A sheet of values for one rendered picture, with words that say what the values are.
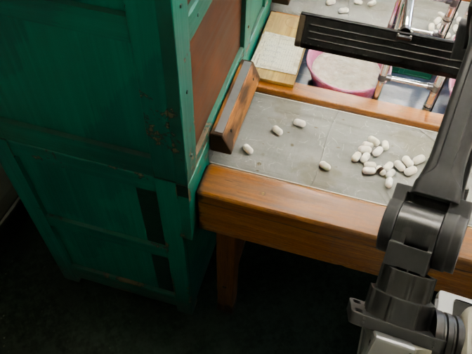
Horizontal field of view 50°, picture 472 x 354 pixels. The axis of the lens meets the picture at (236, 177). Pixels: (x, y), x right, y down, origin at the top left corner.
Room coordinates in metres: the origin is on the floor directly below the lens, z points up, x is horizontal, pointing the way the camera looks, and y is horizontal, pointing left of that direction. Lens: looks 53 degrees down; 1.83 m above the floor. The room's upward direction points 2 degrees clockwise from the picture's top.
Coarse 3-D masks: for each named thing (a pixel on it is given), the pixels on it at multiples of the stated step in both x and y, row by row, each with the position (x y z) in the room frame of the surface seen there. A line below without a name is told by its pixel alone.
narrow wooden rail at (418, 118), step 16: (288, 96) 1.11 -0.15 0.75; (304, 96) 1.10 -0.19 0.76; (320, 96) 1.10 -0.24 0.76; (336, 96) 1.10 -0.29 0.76; (352, 96) 1.10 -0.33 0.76; (352, 112) 1.06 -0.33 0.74; (368, 112) 1.05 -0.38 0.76; (384, 112) 1.04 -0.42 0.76; (400, 112) 1.05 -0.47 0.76; (416, 112) 1.05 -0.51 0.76; (432, 112) 1.05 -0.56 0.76; (432, 128) 1.00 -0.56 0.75
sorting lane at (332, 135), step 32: (256, 96) 1.11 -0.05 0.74; (256, 128) 0.99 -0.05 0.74; (288, 128) 0.99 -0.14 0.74; (320, 128) 1.00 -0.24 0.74; (352, 128) 1.00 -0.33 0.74; (384, 128) 1.01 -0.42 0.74; (416, 128) 1.01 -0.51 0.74; (224, 160) 0.86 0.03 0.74; (256, 160) 0.87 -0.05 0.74; (288, 160) 0.87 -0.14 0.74; (320, 160) 0.88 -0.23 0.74; (384, 160) 0.89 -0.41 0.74; (352, 192) 0.77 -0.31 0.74; (384, 192) 0.78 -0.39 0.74
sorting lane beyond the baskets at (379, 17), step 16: (304, 0) 1.61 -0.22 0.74; (320, 0) 1.61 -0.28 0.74; (336, 0) 1.62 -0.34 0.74; (352, 0) 1.62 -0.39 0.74; (368, 0) 1.63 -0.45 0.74; (384, 0) 1.63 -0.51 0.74; (416, 0) 1.64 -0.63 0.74; (336, 16) 1.52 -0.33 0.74; (352, 16) 1.53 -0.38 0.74; (368, 16) 1.53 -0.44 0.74; (384, 16) 1.53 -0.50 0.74; (416, 16) 1.54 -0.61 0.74; (432, 16) 1.55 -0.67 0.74
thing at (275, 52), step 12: (264, 36) 1.35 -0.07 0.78; (276, 36) 1.35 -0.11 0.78; (264, 48) 1.29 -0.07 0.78; (276, 48) 1.29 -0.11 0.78; (288, 48) 1.29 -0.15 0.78; (300, 48) 1.29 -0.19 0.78; (252, 60) 1.23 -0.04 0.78; (264, 60) 1.23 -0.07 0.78; (276, 60) 1.23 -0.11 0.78; (288, 60) 1.23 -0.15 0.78; (288, 72) 1.18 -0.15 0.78
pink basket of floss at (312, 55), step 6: (312, 54) 1.31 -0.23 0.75; (318, 54) 1.33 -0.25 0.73; (306, 60) 1.25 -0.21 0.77; (312, 60) 1.30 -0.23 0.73; (312, 72) 1.20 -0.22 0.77; (390, 72) 1.21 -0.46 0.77; (312, 78) 1.22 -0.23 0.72; (318, 78) 1.17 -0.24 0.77; (318, 84) 1.18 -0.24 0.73; (324, 84) 1.15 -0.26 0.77; (336, 90) 1.13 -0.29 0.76; (342, 90) 1.13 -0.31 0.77; (348, 90) 1.12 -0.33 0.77; (360, 90) 1.13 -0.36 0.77; (366, 90) 1.13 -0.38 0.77; (372, 90) 1.13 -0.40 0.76; (366, 96) 1.15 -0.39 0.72
